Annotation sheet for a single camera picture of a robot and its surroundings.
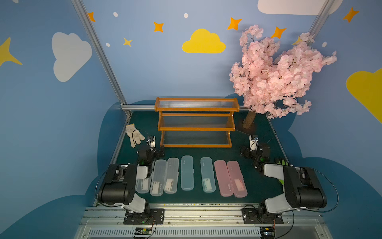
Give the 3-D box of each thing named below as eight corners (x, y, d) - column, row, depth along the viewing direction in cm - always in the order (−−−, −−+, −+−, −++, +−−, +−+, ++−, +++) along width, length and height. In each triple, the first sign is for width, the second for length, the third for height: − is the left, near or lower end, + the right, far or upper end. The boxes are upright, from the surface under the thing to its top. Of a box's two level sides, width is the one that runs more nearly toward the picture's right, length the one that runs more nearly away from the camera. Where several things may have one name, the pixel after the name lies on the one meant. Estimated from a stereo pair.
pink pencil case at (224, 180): (221, 197, 83) (222, 196, 81) (213, 161, 96) (213, 160, 95) (234, 195, 84) (234, 194, 82) (224, 160, 97) (224, 159, 95)
